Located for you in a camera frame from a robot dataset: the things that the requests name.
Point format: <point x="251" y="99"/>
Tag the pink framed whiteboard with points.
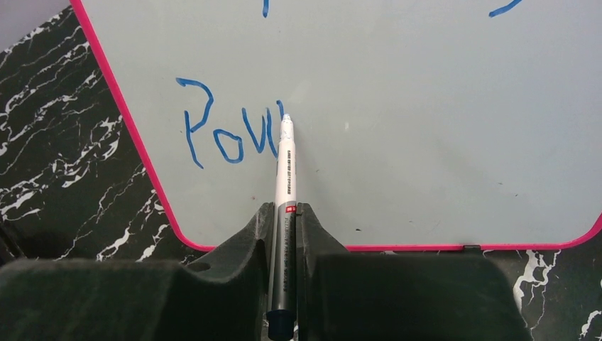
<point x="418" y="124"/>

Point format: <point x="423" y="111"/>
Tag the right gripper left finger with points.
<point x="219" y="296"/>

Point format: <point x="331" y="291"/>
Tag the white marker pen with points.
<point x="282" y="294"/>

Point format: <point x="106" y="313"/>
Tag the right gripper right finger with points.
<point x="414" y="296"/>

